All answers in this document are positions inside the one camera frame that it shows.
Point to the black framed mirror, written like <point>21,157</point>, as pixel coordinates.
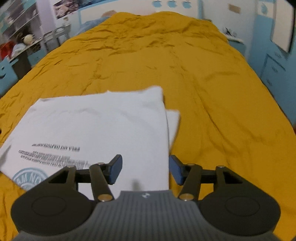
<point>281,25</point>

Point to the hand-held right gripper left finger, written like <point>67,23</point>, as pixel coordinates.
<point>115,169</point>

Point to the white printed sweatshirt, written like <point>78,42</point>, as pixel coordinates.
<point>92,125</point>

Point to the round white lamp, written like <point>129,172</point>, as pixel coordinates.
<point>28,39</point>

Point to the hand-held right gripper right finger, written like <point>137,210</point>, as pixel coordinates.
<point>177,170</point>

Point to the blue and white desk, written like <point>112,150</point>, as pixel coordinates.
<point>23,62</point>

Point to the grey chair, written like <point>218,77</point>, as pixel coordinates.
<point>56,37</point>

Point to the wide anime wall poster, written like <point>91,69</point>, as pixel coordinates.
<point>66,8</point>

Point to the blue nightstand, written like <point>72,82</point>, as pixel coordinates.
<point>237,45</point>

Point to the yellow quilted blanket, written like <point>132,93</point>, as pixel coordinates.
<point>185,69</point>

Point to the blue pillow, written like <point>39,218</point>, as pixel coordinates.
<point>97,21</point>

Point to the blue and white wardrobe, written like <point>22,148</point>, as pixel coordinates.
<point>270,60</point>

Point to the brown wall outlet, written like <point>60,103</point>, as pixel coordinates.
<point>234,8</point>

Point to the white bookshelf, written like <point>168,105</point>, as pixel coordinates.
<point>16,20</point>

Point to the white and blue headboard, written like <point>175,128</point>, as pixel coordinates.
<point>138,5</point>

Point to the red bag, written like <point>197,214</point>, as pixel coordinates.
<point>5,49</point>

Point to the white plastic bag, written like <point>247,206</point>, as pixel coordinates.
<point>19,47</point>

